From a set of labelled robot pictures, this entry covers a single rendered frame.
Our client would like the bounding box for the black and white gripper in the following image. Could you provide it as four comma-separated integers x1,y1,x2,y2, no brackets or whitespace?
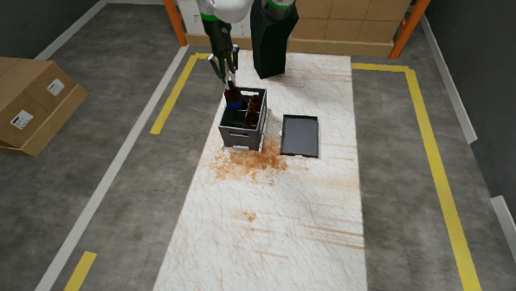
207,32,240,90

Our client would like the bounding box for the dark grey crate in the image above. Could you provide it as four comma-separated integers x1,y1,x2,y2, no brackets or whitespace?
218,88,267,151

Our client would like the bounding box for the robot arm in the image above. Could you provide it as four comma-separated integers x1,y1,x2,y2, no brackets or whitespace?
196,0,294,37

